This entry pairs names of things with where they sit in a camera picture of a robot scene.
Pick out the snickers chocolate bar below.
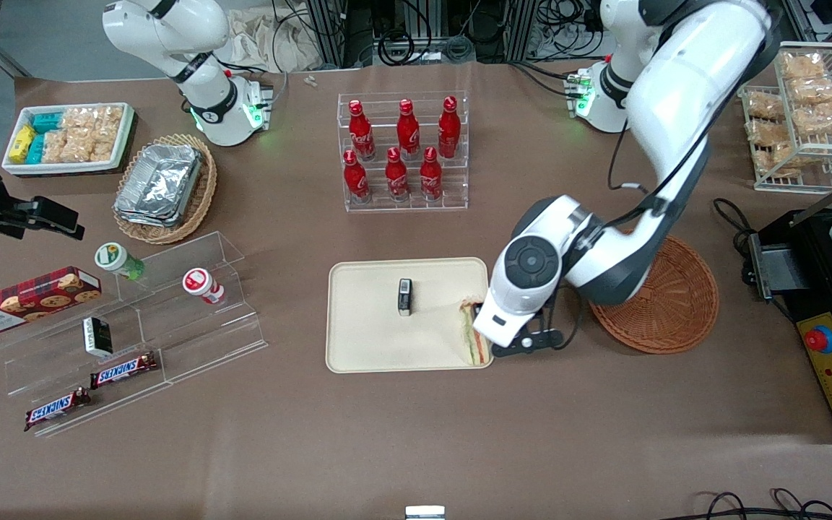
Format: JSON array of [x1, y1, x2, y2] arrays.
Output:
[[90, 351, 160, 391], [23, 387, 92, 433]]

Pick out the triangular sandwich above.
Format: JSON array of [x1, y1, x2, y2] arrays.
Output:
[[458, 295, 493, 367]]

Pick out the red tartan cookie box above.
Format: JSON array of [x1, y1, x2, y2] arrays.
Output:
[[0, 266, 103, 338]]

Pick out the black appliance cable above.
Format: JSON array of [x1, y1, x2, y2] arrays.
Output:
[[712, 196, 758, 250]]

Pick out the black countertop appliance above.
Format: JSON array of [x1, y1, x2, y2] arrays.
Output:
[[755, 208, 832, 326]]

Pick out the round brown wicker basket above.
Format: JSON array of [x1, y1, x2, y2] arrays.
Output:
[[588, 233, 720, 355]]

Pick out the red cola bottle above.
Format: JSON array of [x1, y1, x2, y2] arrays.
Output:
[[348, 100, 376, 162], [420, 147, 443, 202], [385, 147, 410, 202], [438, 96, 462, 159], [396, 99, 421, 162], [343, 149, 371, 205]]

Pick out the aluminium frame post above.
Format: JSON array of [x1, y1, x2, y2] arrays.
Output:
[[305, 0, 360, 70]]

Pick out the oval light wicker basket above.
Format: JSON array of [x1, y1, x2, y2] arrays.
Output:
[[113, 133, 218, 246]]

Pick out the clear fried snack bag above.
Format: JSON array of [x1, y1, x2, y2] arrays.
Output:
[[792, 100, 832, 137], [745, 91, 787, 121], [779, 51, 828, 79], [745, 117, 797, 148], [786, 75, 832, 105], [753, 141, 815, 178]]

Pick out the beige plastic tray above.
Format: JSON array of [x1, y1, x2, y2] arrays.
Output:
[[326, 257, 495, 374]]

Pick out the white rectangular snack tray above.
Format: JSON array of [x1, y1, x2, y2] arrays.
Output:
[[1, 103, 136, 178]]

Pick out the red and white cup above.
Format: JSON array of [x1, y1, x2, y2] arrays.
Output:
[[183, 268, 225, 306]]

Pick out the clear rice cracker bag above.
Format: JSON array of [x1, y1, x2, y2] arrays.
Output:
[[41, 129, 70, 165], [61, 108, 98, 163], [92, 105, 126, 163]]

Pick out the black floor cables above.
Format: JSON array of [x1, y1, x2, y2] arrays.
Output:
[[682, 488, 832, 520]]

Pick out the yellow snack packet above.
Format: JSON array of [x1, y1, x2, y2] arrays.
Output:
[[9, 125, 36, 164]]

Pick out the small black carton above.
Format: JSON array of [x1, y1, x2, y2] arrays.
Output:
[[83, 316, 113, 359]]

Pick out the aluminium foil container stack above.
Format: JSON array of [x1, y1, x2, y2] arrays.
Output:
[[113, 143, 205, 230]]

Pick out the clear acrylic bottle rack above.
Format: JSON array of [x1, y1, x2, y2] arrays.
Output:
[[337, 91, 469, 213]]

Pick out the black box grey plate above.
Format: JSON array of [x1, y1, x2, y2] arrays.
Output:
[[741, 230, 797, 301]]

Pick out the clear acrylic stepped stand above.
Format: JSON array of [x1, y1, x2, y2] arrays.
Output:
[[0, 231, 269, 439]]

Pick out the crumpled white cloth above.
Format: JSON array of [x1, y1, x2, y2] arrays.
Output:
[[222, 6, 324, 74]]

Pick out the green bottle white cap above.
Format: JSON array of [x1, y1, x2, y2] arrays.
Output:
[[95, 243, 146, 282]]

